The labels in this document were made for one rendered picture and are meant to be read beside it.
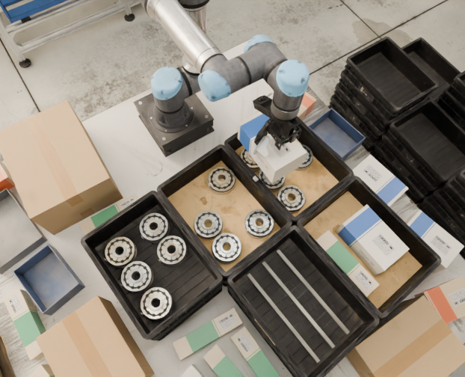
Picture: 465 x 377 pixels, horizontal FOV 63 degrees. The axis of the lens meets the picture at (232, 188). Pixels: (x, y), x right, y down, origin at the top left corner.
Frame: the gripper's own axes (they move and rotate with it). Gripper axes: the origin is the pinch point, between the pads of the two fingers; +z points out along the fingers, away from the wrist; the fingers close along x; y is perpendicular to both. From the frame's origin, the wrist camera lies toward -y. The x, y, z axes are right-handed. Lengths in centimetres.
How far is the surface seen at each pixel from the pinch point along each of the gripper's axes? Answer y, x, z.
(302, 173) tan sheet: 6.8, 14.1, 27.7
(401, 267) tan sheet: 55, 21, 27
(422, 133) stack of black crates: 11, 106, 73
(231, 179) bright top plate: -5.1, -11.1, 24.9
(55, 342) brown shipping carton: 12, -88, 25
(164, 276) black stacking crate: 12, -50, 28
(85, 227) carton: -22, -66, 35
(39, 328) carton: 2, -95, 36
